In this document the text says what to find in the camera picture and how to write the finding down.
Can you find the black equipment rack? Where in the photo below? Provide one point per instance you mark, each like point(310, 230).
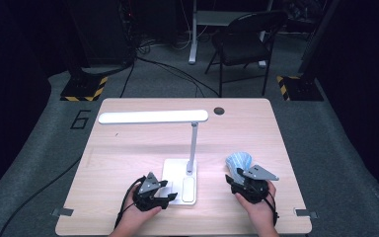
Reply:
point(105, 33)

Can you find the black stand with striped base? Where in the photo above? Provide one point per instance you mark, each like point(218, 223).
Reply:
point(302, 89)
point(82, 87)

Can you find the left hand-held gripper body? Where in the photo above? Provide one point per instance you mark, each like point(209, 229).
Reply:
point(148, 184)

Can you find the grey tape piece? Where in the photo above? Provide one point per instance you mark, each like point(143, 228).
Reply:
point(62, 212)
point(306, 213)

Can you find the person's left hand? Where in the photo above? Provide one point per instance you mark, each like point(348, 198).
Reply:
point(133, 215)

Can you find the black folding chair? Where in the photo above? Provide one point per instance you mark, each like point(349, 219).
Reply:
point(240, 49)

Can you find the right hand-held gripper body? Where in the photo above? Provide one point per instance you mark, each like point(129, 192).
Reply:
point(253, 189)

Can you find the white desk lamp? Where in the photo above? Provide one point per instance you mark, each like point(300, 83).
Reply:
point(151, 117)

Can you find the person's right hand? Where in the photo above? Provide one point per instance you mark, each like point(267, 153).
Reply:
point(260, 215)

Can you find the white metal desk frame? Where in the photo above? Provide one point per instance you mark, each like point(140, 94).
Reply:
point(193, 39)

